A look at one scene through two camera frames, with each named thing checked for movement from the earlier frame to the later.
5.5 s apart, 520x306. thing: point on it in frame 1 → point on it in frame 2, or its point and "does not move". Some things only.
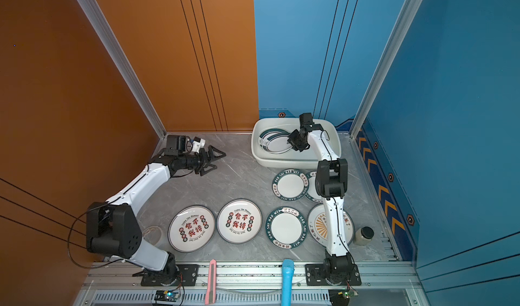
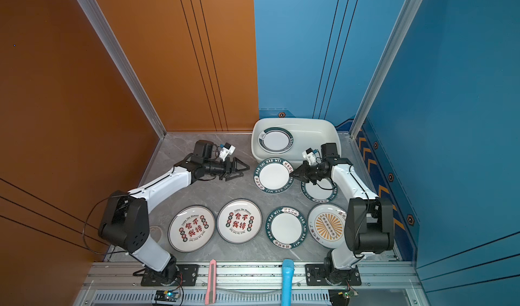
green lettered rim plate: (290, 185) → (271, 175)
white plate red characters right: (239, 221) does not move
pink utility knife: (211, 283) does not move
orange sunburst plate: (317, 228) does not move
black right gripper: (292, 140) → (304, 170)
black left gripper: (203, 161) → (227, 170)
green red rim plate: (275, 141) does not move
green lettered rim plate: (286, 227) does not move
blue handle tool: (288, 269) does not move
